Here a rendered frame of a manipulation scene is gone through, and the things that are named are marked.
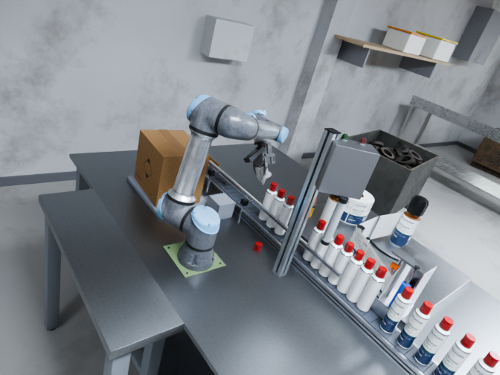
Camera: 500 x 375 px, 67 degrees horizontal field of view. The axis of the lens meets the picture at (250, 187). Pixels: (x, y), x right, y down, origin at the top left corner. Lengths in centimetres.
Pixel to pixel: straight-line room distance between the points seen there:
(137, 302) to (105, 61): 234
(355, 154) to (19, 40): 251
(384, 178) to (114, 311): 327
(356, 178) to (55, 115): 259
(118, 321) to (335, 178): 88
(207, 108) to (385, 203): 308
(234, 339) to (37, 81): 252
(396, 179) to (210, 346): 312
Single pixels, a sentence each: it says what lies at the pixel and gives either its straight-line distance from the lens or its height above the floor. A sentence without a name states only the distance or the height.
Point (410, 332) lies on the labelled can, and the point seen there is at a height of 96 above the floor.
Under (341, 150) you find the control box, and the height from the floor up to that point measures 146.
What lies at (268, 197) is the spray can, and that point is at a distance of 181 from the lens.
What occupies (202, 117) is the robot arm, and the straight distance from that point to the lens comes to 139.
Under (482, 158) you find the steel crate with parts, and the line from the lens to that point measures 825.
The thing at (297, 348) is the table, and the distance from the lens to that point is 143.
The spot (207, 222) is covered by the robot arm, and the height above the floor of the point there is 106.
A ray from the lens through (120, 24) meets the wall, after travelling 335.
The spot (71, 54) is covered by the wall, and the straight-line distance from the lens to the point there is 329.
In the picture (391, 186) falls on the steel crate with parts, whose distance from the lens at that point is 414.
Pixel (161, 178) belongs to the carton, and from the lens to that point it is 177.
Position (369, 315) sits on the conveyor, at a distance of 162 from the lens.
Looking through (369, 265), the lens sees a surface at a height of 107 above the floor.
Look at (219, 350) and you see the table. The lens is 133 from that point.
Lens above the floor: 186
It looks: 27 degrees down
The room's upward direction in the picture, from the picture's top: 16 degrees clockwise
